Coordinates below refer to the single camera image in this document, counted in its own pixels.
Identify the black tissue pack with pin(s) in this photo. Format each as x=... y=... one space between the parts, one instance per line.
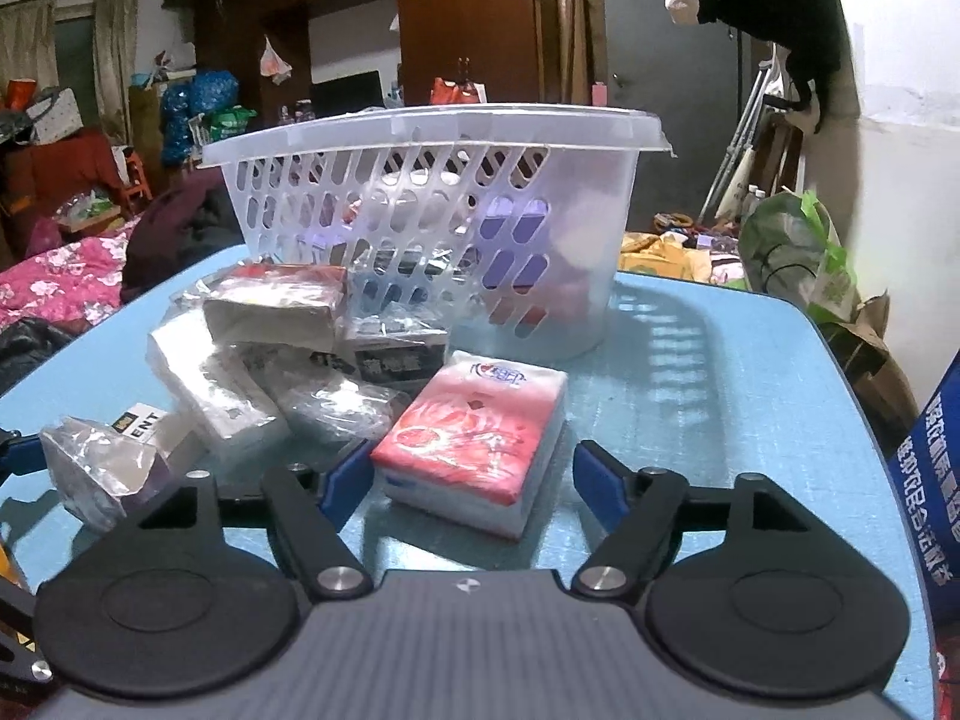
x=397 y=360

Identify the white black hanging jacket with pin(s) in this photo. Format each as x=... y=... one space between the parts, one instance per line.
x=772 y=7

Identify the metal crutches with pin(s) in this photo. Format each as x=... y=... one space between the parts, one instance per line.
x=739 y=142

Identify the black monitor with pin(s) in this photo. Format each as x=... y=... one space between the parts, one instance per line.
x=346 y=94

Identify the small green bag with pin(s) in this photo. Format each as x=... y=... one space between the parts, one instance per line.
x=232 y=121

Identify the white plastic basket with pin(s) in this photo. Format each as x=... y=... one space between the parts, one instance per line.
x=420 y=165

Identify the grey door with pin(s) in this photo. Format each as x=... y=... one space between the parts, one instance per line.
x=675 y=52

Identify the black cloth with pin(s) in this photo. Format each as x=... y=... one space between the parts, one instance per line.
x=30 y=349

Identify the blue bag pile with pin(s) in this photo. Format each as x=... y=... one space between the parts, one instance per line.
x=199 y=101

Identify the red cloth covered furniture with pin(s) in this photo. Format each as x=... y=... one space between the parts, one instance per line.
x=60 y=172

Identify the beige curtain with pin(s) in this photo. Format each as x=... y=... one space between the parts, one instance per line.
x=116 y=52
x=26 y=45

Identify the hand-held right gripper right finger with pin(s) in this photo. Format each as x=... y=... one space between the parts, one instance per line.
x=600 y=476

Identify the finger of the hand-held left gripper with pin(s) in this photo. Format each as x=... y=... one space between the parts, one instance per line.
x=19 y=450

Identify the brown wooden wardrobe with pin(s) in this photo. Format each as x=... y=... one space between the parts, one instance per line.
x=465 y=7

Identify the dark maroon cloth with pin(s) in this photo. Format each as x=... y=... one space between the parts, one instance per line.
x=172 y=232

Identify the brown paper bag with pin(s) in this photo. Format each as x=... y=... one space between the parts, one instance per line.
x=877 y=375

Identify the pink floral blanket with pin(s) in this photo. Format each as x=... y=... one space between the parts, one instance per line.
x=60 y=277

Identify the plastic purple box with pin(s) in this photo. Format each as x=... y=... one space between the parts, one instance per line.
x=97 y=465

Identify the clear wrapped pack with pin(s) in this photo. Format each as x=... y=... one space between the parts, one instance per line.
x=330 y=409

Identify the red bag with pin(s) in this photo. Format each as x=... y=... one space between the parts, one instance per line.
x=454 y=91

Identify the patterned gift bag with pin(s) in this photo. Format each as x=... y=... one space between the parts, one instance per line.
x=54 y=116

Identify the green plastic bag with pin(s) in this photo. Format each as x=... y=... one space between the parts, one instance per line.
x=795 y=255

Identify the hanging pink white plastic bag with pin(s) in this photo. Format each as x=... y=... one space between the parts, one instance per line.
x=274 y=60

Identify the red white tissue pack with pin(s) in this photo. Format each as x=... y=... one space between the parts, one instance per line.
x=465 y=435

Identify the white box with label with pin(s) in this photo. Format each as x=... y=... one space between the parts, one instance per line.
x=161 y=431

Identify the blue shopping bag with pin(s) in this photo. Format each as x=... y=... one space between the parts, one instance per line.
x=934 y=480

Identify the yellow printed cloth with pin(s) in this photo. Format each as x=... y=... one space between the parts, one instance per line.
x=667 y=259

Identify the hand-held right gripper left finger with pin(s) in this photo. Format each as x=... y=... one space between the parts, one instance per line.
x=346 y=480

